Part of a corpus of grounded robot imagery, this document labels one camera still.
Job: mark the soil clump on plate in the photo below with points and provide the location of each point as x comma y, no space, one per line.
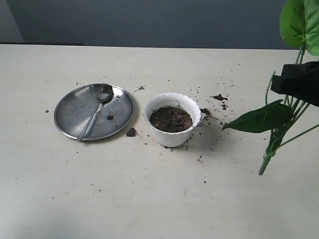
110,117

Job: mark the white scalloped plastic pot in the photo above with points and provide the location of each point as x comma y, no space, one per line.
172,139

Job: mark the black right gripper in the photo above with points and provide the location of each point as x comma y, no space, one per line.
300,81

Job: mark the steel spoon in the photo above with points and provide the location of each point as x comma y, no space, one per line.
104,94

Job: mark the soil clump near plate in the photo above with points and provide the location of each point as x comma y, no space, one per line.
131,132

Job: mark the artificial red flower plant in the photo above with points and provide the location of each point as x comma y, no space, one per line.
299,28

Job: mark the round steel plate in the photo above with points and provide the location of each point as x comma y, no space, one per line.
74,109

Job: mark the dark brown potting soil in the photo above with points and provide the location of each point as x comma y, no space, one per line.
171,119

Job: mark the clump of soil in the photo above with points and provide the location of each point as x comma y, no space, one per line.
205,111

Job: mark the soil clump near flower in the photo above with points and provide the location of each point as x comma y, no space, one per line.
219,97

